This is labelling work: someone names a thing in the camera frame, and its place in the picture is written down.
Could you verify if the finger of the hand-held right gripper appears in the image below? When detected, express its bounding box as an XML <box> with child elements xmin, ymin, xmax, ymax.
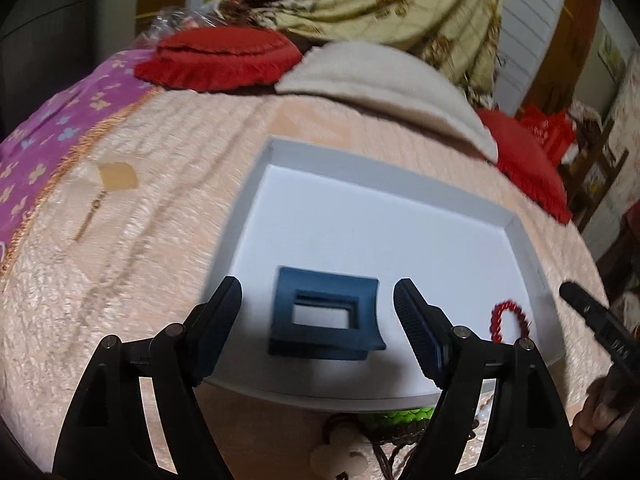
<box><xmin>559</xmin><ymin>281</ymin><xmax>608</xmax><ymax>333</ymax></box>

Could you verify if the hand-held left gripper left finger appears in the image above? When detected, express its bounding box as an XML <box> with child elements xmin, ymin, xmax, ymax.
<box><xmin>52</xmin><ymin>276</ymin><xmax>243</xmax><ymax>480</ymax></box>

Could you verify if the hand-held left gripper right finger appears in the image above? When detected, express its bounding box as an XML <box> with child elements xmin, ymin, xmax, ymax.
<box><xmin>392</xmin><ymin>278</ymin><xmax>581</xmax><ymax>480</ymax></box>

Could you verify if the blue hair claw clip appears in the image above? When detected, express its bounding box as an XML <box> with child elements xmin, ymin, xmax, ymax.
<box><xmin>267</xmin><ymin>266</ymin><xmax>388</xmax><ymax>362</ymax></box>

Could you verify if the red bead bracelet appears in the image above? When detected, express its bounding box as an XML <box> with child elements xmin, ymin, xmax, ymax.
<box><xmin>489</xmin><ymin>300</ymin><xmax>532</xmax><ymax>346</ymax></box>

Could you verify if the white cardboard tray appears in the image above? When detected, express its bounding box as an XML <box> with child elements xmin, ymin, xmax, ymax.
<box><xmin>202</xmin><ymin>136</ymin><xmax>566</xmax><ymax>411</ymax></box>

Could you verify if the person's right hand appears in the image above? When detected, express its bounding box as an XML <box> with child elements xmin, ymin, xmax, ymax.
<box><xmin>571</xmin><ymin>375</ymin><xmax>626</xmax><ymax>453</ymax></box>

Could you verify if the pink textured bedspread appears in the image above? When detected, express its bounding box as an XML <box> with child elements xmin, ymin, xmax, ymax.
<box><xmin>0</xmin><ymin>80</ymin><xmax>616</xmax><ymax>480</ymax></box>

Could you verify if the white clover charm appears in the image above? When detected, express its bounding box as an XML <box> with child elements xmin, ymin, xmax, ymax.
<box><xmin>310</xmin><ymin>430</ymin><xmax>368</xmax><ymax>476</ymax></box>

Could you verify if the wooden chair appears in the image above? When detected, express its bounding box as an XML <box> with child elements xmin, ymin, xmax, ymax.
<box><xmin>560</xmin><ymin>120</ymin><xmax>631</xmax><ymax>233</ymax></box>

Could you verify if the red fringed pillow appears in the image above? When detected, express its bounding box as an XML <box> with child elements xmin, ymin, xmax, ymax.
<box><xmin>134</xmin><ymin>27</ymin><xmax>303</xmax><ymax>93</ymax></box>
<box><xmin>477</xmin><ymin>107</ymin><xmax>573</xmax><ymax>225</ymax></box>

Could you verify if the gold dangling earring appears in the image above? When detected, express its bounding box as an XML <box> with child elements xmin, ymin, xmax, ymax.
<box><xmin>74</xmin><ymin>190</ymin><xmax>106</xmax><ymax>241</ymax></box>

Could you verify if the tan earring card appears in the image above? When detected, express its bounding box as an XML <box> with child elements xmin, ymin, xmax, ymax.
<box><xmin>96</xmin><ymin>161</ymin><xmax>138</xmax><ymax>192</ymax></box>

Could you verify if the red shopping bag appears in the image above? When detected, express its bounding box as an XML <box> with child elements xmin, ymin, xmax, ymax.
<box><xmin>517</xmin><ymin>102</ymin><xmax>576</xmax><ymax>166</ymax></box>

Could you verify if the purple flowered blanket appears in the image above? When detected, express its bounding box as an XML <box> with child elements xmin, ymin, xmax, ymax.
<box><xmin>0</xmin><ymin>49</ymin><xmax>161</xmax><ymax>276</ymax></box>

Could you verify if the white cushion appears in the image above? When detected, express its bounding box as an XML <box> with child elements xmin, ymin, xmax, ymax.
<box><xmin>275</xmin><ymin>40</ymin><xmax>501</xmax><ymax>163</ymax></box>

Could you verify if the clear plastic bag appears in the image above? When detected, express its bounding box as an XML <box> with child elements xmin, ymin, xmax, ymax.
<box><xmin>135</xmin><ymin>6</ymin><xmax>201</xmax><ymax>43</ymax></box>

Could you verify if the green bead bracelet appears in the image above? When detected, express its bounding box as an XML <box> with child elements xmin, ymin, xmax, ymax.
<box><xmin>372</xmin><ymin>406</ymin><xmax>436</xmax><ymax>426</ymax></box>

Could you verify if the brown bead bracelet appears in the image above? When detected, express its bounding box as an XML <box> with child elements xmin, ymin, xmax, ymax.
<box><xmin>360</xmin><ymin>422</ymin><xmax>481</xmax><ymax>450</ymax></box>

